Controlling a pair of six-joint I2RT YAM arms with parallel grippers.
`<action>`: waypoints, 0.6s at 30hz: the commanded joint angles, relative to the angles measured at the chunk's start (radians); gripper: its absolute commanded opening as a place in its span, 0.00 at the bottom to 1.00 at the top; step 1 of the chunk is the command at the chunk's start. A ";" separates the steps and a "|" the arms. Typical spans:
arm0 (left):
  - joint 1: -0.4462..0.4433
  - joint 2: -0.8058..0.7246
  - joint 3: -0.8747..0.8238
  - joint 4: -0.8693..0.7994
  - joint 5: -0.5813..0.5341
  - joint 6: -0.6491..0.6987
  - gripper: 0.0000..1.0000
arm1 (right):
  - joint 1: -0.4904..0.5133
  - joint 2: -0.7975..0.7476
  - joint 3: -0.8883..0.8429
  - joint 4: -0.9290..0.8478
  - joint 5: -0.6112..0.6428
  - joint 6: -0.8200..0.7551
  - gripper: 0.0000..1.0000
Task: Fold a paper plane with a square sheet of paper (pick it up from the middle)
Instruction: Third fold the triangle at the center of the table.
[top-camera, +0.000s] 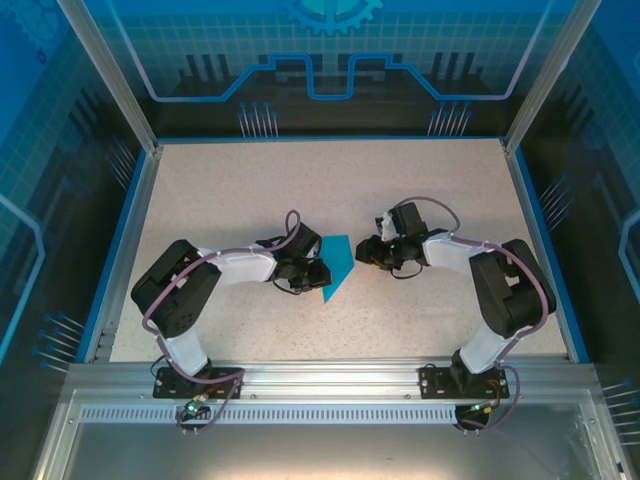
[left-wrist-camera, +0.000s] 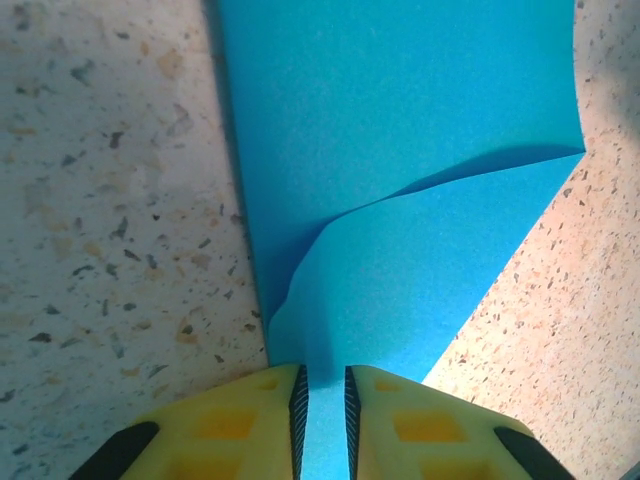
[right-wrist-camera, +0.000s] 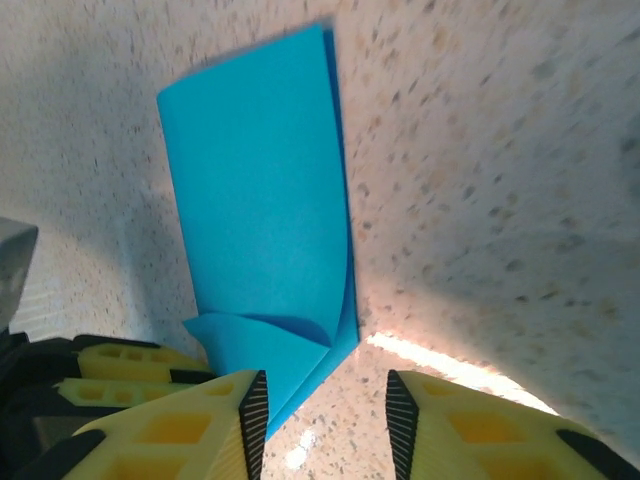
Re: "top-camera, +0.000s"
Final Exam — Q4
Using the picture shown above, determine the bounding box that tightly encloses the slotted grey cable duct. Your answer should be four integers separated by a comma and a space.
78, 404, 459, 426

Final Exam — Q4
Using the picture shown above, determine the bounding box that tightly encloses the blue-edged aluminium side rail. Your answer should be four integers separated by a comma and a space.
501, 138, 592, 364
82, 144, 164, 364

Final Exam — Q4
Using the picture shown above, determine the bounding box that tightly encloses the aluminium frame post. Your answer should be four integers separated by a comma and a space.
502, 0, 604, 154
55, 0, 164, 154

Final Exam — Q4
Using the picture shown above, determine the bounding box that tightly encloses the aluminium cross rail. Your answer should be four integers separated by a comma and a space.
66, 355, 601, 401

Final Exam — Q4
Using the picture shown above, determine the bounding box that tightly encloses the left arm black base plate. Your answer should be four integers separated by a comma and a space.
152, 366, 245, 401

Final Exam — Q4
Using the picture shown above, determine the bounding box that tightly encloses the right gripper thin black cable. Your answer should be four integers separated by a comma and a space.
387, 262, 426, 280

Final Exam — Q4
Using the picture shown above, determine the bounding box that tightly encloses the cable connector with green light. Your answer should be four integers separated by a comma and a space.
467, 399, 503, 417
180, 393, 210, 419

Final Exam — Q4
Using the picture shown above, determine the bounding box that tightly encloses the sheet metal tray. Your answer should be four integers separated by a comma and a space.
29, 389, 640, 480

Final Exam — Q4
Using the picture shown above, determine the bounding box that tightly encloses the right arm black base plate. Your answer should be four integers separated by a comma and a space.
418, 363, 511, 400

